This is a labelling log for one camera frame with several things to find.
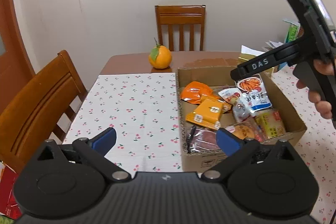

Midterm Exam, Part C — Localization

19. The wooden chair at left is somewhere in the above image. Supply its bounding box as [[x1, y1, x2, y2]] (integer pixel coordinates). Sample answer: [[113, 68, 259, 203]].
[[1, 50, 88, 173]]

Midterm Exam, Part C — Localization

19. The orange fruit with leaf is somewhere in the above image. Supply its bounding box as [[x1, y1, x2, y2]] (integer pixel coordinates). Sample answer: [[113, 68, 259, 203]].
[[148, 39, 172, 69]]

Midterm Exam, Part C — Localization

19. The yellow cake snack bag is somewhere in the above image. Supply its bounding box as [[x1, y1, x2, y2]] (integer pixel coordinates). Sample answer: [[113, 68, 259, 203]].
[[255, 109, 286, 139]]

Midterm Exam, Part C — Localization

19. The cherry pattern tablecloth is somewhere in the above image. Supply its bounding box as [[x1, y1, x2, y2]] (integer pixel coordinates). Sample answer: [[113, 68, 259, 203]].
[[66, 67, 335, 223]]

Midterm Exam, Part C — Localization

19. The wooden chair behind table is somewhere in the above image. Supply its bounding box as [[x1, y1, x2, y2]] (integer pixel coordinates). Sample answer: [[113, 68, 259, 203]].
[[154, 5, 206, 51]]

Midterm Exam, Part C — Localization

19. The red paper bag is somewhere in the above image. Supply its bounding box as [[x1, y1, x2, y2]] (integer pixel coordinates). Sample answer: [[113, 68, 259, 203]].
[[0, 162, 22, 220]]

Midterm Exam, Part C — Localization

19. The cardboard box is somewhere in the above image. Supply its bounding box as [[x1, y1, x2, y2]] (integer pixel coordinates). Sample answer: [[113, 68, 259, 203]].
[[176, 67, 307, 173]]

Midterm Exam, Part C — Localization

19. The white quail egg pouch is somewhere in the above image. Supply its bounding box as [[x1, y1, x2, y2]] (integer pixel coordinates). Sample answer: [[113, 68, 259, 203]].
[[218, 88, 250, 122]]

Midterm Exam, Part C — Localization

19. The sliced sausage clear pack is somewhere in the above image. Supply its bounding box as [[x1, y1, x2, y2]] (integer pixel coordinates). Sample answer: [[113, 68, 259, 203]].
[[186, 125, 220, 153]]

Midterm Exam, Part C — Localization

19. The green white carton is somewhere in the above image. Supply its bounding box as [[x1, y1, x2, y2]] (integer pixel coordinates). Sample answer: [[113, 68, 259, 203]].
[[282, 19, 301, 43]]

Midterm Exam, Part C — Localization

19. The orange biscuit pack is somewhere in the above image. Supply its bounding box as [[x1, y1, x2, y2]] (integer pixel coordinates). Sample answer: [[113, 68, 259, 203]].
[[186, 99, 224, 130]]

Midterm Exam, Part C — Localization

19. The round bread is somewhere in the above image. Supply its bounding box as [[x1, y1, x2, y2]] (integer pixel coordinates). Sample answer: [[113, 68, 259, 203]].
[[225, 118, 265, 142]]

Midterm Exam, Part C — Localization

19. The person right hand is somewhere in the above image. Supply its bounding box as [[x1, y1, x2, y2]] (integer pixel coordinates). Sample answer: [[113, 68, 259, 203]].
[[293, 59, 335, 123]]

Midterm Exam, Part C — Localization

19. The spicy strips white blue bag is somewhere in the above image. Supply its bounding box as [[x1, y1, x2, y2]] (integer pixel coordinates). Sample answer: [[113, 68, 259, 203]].
[[235, 74, 272, 115]]

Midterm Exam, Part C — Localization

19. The orange crumpled snack bag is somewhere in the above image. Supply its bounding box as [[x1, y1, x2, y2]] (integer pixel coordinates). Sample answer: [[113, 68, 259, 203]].
[[180, 81, 219, 105]]

